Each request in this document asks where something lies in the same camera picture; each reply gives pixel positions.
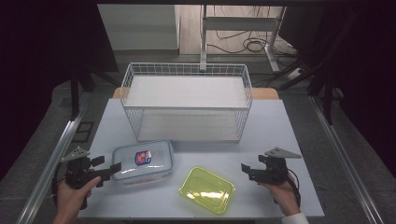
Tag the white power strip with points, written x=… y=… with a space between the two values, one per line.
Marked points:
x=295 y=73

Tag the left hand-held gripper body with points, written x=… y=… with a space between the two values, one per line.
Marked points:
x=77 y=171

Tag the white desk frame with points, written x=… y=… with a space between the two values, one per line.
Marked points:
x=239 y=23

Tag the person's right hand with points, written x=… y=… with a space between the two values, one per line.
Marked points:
x=283 y=196

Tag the wooden table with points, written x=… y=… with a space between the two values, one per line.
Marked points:
x=264 y=93

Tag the aluminium rail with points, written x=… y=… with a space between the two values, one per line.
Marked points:
x=342 y=161
x=46 y=174

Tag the yellow-green plastic container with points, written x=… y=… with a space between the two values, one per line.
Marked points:
x=207 y=189

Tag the black square floor plate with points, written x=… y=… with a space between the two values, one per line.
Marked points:
x=83 y=132

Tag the person's right white sleeve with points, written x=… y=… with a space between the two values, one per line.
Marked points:
x=295 y=218

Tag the clear food container blue lid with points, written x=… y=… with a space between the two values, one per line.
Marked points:
x=155 y=163

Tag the person's left hand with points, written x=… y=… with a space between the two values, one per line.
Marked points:
x=71 y=199

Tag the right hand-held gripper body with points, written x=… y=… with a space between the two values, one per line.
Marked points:
x=275 y=169

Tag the dark curtain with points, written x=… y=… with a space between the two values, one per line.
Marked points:
x=373 y=77

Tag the black metal stand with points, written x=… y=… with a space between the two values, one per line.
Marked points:
x=74 y=93
x=327 y=93

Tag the white cabinet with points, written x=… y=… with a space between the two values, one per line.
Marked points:
x=140 y=28

